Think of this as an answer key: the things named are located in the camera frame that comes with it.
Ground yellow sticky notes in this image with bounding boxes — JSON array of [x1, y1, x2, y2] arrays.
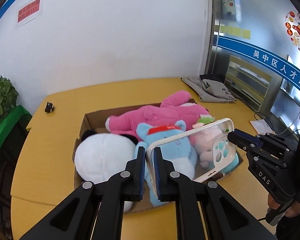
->
[[214, 25, 251, 40]]

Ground blue plush cat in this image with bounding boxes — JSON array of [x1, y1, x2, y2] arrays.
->
[[134, 119, 198, 208]]

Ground pink plush bear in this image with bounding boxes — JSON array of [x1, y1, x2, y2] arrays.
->
[[105, 90, 209, 141]]

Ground small black figurine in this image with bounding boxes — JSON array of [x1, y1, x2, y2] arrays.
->
[[44, 102, 55, 113]]

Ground grey folded cloth bag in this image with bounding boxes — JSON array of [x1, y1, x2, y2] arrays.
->
[[180, 76, 237, 103]]

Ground cartoon sheep poster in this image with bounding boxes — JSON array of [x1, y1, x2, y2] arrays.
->
[[222, 0, 241, 22]]

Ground white clear phone case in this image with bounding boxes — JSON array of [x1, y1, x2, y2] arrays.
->
[[137, 118, 239, 193]]

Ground green cloth shelf cover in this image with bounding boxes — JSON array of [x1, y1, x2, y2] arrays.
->
[[0, 105, 32, 148]]

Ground green potted plant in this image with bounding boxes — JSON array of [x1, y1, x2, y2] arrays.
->
[[0, 76, 19, 122]]

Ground blue banner on glass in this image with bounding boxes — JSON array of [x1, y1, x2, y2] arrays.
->
[[217, 36, 300, 90]]

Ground white paper envelope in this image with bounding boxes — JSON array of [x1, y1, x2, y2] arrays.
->
[[250, 119, 275, 135]]

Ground black cable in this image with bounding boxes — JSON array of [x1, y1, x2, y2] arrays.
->
[[254, 111, 300, 137]]

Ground red wall notice sign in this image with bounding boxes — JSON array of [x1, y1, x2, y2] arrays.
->
[[15, 0, 43, 28]]

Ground person's right hand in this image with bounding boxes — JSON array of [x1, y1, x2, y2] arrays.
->
[[267, 194, 300, 218]]

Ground white panda plush toy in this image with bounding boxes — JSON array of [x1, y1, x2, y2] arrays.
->
[[74, 129, 139, 213]]

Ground red festive window sticker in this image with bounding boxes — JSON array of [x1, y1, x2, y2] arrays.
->
[[285, 10, 300, 51]]

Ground pink teal piglet plush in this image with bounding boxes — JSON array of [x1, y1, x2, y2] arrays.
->
[[189, 114, 239, 174]]

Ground brown cardboard box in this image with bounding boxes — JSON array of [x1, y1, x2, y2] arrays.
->
[[71, 98, 244, 214]]

